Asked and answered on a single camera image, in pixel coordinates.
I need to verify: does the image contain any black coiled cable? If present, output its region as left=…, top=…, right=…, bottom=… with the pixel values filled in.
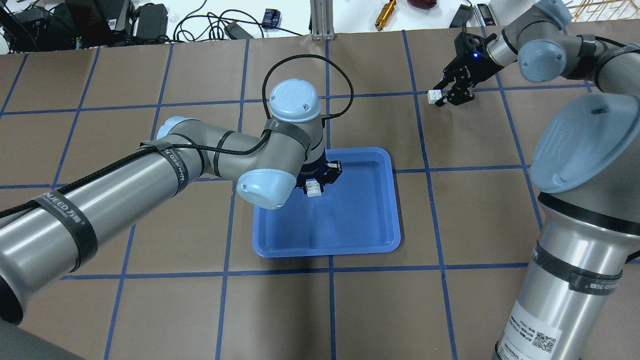
left=172, top=0, right=303, bottom=42

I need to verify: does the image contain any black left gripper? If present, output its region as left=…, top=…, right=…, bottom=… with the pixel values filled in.
left=295, top=150, right=343, bottom=193

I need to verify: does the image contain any brass cylinder tool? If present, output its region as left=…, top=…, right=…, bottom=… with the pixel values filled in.
left=374, top=0, right=397, bottom=32

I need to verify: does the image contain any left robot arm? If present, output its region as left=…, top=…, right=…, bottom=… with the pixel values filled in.
left=0, top=79, right=342, bottom=360

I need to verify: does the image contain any white block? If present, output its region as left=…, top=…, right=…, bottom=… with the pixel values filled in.
left=304, top=179, right=323, bottom=198
left=427, top=89, right=442, bottom=105

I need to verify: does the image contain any aluminium frame post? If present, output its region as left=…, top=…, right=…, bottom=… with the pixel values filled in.
left=310, top=0, right=336, bottom=41

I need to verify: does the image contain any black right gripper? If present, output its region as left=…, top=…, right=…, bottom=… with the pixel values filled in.
left=433, top=32, right=498, bottom=107

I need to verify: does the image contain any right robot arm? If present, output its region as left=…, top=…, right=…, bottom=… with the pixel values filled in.
left=435, top=0, right=640, bottom=360

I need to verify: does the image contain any dark red object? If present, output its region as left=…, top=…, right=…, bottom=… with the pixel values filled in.
left=407, top=0, right=438, bottom=10

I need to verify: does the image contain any black box device right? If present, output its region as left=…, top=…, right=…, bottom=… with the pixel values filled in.
left=449, top=4, right=474, bottom=28

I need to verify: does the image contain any small black blue device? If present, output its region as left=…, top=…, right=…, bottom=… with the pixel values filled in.
left=262, top=7, right=281, bottom=29

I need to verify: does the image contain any black power adapter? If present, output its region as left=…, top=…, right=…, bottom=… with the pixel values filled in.
left=224, top=22, right=254, bottom=40

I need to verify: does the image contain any blue plastic tray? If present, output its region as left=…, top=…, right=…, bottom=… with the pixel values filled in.
left=252, top=146, right=402, bottom=258

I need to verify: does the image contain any black power brick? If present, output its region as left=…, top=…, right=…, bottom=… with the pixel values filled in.
left=134, top=3, right=169, bottom=40

